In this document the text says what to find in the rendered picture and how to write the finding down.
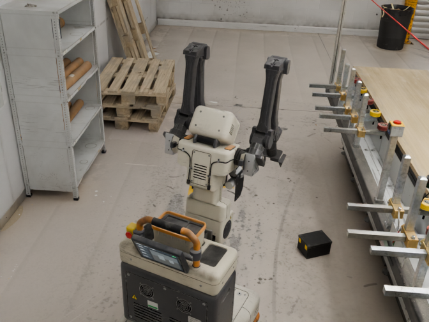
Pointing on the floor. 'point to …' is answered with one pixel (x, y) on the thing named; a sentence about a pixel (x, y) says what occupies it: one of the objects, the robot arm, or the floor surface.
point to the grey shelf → (52, 91)
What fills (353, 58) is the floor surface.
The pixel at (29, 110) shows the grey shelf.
